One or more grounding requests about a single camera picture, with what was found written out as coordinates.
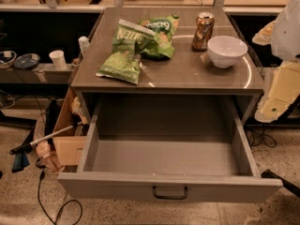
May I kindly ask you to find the black floor cable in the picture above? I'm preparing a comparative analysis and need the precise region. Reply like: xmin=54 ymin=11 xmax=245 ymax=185
xmin=35 ymin=158 xmax=84 ymax=225

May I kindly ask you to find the white plastic bottle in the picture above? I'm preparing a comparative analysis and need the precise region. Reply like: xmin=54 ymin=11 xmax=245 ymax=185
xmin=78 ymin=36 xmax=90 ymax=56

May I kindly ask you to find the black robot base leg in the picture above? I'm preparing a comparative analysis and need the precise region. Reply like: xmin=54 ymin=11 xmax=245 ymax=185
xmin=261 ymin=169 xmax=300 ymax=199

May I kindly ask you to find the grey top drawer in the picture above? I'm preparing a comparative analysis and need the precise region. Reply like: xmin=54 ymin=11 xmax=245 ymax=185
xmin=59 ymin=94 xmax=282 ymax=203

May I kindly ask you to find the small bowl at left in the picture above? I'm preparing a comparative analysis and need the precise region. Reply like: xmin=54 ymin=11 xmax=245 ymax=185
xmin=0 ymin=51 xmax=17 ymax=69

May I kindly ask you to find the white bowl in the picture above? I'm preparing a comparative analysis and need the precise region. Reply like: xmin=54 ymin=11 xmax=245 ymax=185
xmin=207 ymin=36 xmax=248 ymax=68

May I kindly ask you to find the blue cloth on floor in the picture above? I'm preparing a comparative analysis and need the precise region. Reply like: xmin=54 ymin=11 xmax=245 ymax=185
xmin=12 ymin=152 xmax=30 ymax=173

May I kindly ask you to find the plush toy on floor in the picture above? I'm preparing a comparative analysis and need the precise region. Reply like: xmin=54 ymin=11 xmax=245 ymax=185
xmin=36 ymin=141 xmax=64 ymax=173

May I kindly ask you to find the tangled black cables right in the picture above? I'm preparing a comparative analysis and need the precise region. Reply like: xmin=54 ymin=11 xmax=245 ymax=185
xmin=244 ymin=125 xmax=278 ymax=149

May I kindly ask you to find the green snack bag rear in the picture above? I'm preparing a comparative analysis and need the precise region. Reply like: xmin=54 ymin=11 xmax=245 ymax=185
xmin=139 ymin=14 xmax=179 ymax=60

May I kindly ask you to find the low grey side shelf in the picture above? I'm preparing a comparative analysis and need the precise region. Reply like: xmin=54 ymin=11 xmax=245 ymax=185
xmin=0 ymin=64 xmax=74 ymax=84

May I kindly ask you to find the black top drawer handle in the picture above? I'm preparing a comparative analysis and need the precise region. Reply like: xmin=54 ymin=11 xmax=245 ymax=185
xmin=152 ymin=187 xmax=188 ymax=201

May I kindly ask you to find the white paper cup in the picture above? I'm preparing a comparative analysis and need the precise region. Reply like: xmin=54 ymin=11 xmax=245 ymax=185
xmin=49 ymin=50 xmax=67 ymax=70

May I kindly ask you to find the brown crushed soda can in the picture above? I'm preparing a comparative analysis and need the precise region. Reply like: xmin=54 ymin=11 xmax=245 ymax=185
xmin=192 ymin=11 xmax=215 ymax=51

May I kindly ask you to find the cardboard box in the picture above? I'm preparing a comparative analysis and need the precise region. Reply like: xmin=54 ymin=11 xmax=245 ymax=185
xmin=52 ymin=88 xmax=87 ymax=166

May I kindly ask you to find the dark blue plate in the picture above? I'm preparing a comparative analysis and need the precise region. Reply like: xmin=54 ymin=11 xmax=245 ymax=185
xmin=13 ymin=53 xmax=40 ymax=70

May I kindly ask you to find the green Kettle chips bag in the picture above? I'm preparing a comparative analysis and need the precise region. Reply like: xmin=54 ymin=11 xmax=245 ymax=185
xmin=96 ymin=19 xmax=157 ymax=84

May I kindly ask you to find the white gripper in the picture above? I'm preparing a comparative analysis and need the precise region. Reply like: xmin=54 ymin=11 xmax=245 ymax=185
xmin=252 ymin=0 xmax=300 ymax=123

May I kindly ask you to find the white stick with black grip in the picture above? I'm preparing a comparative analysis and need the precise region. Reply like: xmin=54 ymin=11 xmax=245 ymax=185
xmin=9 ymin=122 xmax=83 ymax=155

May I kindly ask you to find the grey drawer cabinet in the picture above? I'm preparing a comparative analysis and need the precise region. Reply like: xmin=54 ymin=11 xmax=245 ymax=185
xmin=71 ymin=7 xmax=263 ymax=120

